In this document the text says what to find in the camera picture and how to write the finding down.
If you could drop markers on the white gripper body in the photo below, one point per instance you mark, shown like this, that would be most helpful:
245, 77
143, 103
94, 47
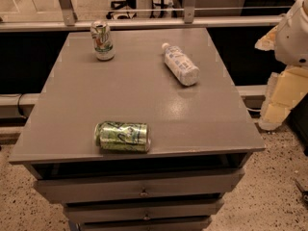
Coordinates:
293, 45

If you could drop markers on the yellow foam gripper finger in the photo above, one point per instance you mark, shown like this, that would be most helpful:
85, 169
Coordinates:
284, 91
267, 42

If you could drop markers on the green soda can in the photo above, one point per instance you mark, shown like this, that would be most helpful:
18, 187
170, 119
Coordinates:
122, 136

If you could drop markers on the white green 7up can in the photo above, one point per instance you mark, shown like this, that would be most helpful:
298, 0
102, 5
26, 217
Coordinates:
102, 40

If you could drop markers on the white plastic water bottle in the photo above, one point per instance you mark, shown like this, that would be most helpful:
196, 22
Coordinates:
186, 72

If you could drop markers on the grey drawer cabinet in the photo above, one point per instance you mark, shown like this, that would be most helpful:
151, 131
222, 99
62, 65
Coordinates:
205, 126

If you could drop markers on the dark tool on floor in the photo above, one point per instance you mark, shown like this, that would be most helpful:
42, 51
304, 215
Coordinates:
304, 193

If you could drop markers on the black office chair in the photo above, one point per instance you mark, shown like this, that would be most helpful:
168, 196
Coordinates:
123, 0

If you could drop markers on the grey drawer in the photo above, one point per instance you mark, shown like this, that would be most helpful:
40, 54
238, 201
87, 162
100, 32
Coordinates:
138, 186
148, 210
164, 224

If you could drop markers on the grey metal railing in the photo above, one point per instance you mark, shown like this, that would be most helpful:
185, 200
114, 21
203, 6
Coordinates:
77, 15

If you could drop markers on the top grey drawer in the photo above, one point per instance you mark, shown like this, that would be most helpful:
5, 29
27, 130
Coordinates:
138, 186

